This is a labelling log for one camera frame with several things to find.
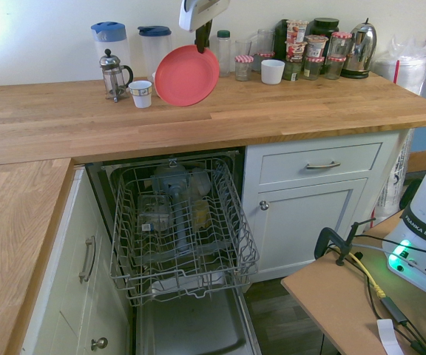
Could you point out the white kitchen cabinet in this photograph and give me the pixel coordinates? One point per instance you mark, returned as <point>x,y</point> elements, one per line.
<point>69,296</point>
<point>309,229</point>

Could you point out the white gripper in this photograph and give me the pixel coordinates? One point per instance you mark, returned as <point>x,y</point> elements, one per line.
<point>194,15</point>

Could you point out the clear pitcher dark blue lid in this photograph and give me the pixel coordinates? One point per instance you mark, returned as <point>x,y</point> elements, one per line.
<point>154,51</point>

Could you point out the wooden robot mounting board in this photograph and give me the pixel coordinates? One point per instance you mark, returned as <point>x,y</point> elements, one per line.
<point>338,296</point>

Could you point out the grey dishwasher spray tube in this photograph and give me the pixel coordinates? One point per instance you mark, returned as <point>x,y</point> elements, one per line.
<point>181,222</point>

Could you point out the steel dishwasher door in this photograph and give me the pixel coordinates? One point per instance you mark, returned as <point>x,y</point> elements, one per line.
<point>191,325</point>

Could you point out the white paper tag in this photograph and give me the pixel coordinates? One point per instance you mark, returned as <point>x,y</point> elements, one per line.
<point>388,336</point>

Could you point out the clear glass food container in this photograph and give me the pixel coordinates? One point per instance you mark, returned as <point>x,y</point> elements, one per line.
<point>154,214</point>

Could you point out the stainless steel electric kettle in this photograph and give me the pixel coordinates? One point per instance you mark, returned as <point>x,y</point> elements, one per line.
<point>361,51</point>

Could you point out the clear pitcher light blue lid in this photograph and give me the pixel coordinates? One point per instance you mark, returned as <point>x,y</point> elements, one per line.
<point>111,48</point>

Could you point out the clear bottle green lid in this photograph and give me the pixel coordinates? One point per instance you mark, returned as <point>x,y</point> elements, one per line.
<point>223,55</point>

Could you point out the pink plastic plate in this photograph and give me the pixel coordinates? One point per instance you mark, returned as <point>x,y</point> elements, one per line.
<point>187,77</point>

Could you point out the white ceramic bowl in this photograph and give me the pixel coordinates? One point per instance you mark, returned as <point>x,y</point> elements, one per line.
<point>272,72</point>

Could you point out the glass jar green contents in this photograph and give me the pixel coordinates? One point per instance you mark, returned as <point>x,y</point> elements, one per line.
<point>292,70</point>

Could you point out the clear drinking glass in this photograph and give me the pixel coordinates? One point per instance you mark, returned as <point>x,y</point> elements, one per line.
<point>242,48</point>

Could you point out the yogurt pot red label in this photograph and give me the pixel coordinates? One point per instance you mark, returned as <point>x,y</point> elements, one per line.
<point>316,46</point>
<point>297,31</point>
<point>295,51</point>

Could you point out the tall black canister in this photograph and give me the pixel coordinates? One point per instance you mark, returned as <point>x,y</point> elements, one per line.
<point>280,40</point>

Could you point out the tall clear glass jar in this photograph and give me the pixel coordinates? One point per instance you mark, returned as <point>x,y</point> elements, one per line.
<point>266,40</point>

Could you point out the glass French press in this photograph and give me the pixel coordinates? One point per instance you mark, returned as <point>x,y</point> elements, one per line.
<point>115,77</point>

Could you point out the round metal cabinet knob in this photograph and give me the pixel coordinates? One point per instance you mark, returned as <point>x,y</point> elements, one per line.
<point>264,205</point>
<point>99,344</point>

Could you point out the large black tub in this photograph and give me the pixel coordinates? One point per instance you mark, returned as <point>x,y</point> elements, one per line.
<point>324,27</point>

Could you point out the glass jar red checkered lid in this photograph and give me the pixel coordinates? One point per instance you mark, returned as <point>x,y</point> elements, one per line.
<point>313,68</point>
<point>264,56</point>
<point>243,69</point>
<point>341,44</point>
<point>334,67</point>

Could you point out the black C-clamp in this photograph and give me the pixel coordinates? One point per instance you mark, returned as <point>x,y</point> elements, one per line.
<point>324,240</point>

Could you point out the small patterned paper cup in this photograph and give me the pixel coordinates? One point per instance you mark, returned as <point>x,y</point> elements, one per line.
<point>140,94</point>

